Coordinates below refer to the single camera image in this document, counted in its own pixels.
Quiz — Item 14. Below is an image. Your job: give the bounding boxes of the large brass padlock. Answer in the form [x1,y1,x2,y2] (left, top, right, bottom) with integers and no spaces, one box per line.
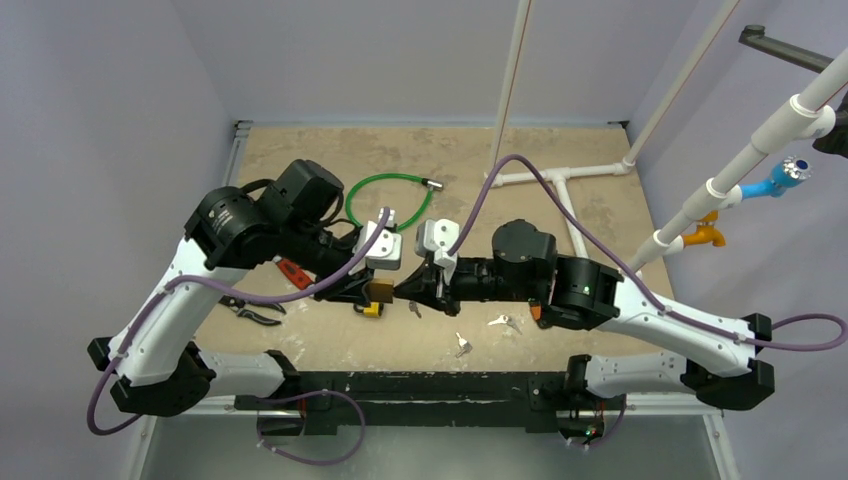
[365,278,394,304]

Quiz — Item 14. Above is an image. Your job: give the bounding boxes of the small yellow padlock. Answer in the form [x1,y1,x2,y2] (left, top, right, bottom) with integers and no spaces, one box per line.
[352,302,385,319]

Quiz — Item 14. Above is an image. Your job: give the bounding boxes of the black headed key bunch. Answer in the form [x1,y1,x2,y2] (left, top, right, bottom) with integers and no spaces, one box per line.
[408,301,422,319]

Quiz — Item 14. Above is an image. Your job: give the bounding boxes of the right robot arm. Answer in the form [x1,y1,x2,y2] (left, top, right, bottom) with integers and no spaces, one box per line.
[394,219,775,411]

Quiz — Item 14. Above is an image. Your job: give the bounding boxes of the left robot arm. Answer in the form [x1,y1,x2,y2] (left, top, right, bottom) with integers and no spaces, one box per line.
[88,160,402,417]

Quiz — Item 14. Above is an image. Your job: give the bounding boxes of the orange hex key set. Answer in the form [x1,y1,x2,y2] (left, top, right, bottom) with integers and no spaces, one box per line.
[529,303,546,328]

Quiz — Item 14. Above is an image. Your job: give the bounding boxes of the black pliers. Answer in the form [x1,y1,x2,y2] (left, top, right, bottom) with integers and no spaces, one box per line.
[218,295,287,327]

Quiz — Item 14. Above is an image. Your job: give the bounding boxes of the orange faucet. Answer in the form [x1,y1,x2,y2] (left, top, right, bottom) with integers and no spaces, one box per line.
[682,210,726,248]

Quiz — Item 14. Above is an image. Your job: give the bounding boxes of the blue faucet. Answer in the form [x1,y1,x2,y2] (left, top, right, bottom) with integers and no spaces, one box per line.
[740,156,812,200]

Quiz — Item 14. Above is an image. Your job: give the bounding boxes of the black overhead bar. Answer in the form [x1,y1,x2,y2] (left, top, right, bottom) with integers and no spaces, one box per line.
[738,25,833,73]

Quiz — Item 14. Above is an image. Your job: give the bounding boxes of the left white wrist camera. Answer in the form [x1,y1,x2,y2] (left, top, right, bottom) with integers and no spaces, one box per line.
[350,209,403,274]

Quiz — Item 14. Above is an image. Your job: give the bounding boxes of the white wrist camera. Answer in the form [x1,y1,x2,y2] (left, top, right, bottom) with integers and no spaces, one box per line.
[415,219,460,285]
[350,209,403,274]

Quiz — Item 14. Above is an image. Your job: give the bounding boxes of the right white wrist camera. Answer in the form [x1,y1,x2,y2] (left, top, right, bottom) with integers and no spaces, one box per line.
[415,219,460,285]

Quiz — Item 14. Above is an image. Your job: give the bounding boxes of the green cable lock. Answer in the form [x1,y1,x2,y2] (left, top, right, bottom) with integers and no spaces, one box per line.
[344,172,445,233]

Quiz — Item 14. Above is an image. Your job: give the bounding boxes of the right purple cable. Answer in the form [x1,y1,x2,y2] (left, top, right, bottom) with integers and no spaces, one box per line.
[447,154,848,450]

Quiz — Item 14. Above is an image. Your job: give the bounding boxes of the white pvc pipe frame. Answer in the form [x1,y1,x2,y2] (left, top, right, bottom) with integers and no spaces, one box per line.
[484,1,847,276]

